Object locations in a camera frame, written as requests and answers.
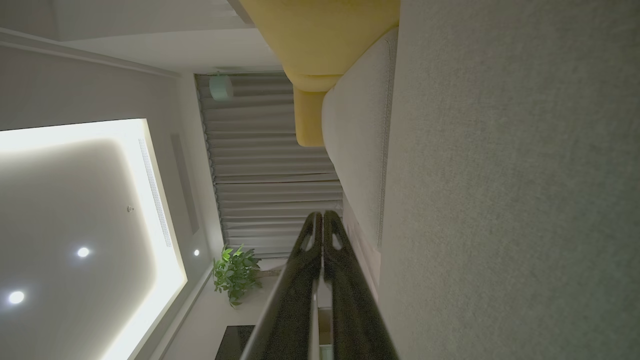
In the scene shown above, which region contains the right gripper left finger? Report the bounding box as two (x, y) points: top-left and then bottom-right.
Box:
(240, 211), (324, 360)

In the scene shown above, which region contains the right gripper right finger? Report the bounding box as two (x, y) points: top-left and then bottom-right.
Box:
(322, 210), (401, 360)

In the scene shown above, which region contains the green potted plant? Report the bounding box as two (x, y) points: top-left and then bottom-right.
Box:
(212, 243), (282, 308)

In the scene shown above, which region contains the black flat panel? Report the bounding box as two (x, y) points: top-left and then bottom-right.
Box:
(214, 325), (256, 360)

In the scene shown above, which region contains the grey pleated curtain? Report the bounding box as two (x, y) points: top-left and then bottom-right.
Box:
(194, 72), (346, 259)

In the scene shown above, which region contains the light grey sofa back cushion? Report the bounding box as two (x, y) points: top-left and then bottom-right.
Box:
(321, 27), (400, 252)

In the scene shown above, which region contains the yellow sofa cushion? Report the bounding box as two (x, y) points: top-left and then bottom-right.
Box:
(239, 0), (401, 148)

